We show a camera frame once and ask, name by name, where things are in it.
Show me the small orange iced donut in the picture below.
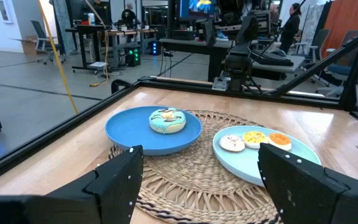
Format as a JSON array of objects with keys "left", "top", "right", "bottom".
[{"left": 267, "top": 133, "right": 293, "bottom": 152}]

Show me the person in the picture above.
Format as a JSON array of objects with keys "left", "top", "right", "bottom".
[
  {"left": 278, "top": 2, "right": 301, "bottom": 55},
  {"left": 121, "top": 2, "right": 137, "bottom": 28}
]

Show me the black standing desk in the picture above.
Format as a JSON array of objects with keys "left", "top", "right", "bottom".
[{"left": 65, "top": 24, "right": 107, "bottom": 72}]

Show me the monitor with blue screen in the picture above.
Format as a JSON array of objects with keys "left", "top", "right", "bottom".
[{"left": 178, "top": 0, "right": 217, "bottom": 19}]

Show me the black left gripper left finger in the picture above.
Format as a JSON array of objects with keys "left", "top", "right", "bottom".
[{"left": 0, "top": 145, "right": 145, "bottom": 224}]

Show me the wooden top desk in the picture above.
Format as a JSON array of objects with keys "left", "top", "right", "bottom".
[{"left": 106, "top": 28, "right": 158, "bottom": 68}]

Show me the yellow hanging cable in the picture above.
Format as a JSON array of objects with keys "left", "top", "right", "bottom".
[
  {"left": 37, "top": 0, "right": 79, "bottom": 113},
  {"left": 85, "top": 0, "right": 110, "bottom": 88}
]

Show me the light turquoise round plate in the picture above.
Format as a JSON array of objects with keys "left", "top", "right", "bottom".
[{"left": 212, "top": 125, "right": 322, "bottom": 187}]

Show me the round woven placemat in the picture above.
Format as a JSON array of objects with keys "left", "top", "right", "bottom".
[{"left": 108, "top": 109, "right": 284, "bottom": 224}]

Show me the black aluminium table frame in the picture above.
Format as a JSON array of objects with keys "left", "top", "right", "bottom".
[{"left": 0, "top": 6, "right": 358, "bottom": 189}]

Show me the grey desk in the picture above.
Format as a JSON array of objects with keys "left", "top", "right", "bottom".
[
  {"left": 252, "top": 55, "right": 306, "bottom": 80},
  {"left": 159, "top": 37, "right": 232, "bottom": 82}
]

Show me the grey office chair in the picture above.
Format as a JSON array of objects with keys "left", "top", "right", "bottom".
[{"left": 29, "top": 20, "right": 67, "bottom": 65}]

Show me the framed wall picture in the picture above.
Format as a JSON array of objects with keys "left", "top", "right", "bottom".
[{"left": 0, "top": 0, "right": 14, "bottom": 23}]

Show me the blue round plate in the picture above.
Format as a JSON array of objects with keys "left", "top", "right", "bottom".
[{"left": 104, "top": 105, "right": 203, "bottom": 156}]

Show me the black backlit keyboard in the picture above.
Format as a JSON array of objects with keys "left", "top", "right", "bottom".
[{"left": 250, "top": 49, "right": 295, "bottom": 67}]

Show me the small yellow iced donut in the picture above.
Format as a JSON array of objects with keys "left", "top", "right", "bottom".
[{"left": 242, "top": 130, "right": 269, "bottom": 149}]

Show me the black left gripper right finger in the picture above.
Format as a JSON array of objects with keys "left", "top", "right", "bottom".
[{"left": 257, "top": 142, "right": 358, "bottom": 224}]

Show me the white frosted donut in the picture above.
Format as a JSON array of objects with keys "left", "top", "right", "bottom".
[{"left": 218, "top": 134, "right": 246, "bottom": 153}]

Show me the computer with green lights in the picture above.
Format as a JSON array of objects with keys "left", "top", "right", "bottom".
[{"left": 124, "top": 45, "right": 142, "bottom": 67}]

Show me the large teal iced donut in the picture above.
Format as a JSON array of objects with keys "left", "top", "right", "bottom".
[{"left": 149, "top": 107, "right": 187, "bottom": 135}]

